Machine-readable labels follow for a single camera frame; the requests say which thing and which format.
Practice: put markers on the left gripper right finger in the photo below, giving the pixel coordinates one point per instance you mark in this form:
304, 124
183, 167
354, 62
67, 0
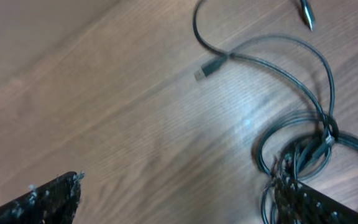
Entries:
296, 202

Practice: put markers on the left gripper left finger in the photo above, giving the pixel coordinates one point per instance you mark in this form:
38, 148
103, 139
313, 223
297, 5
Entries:
53, 202

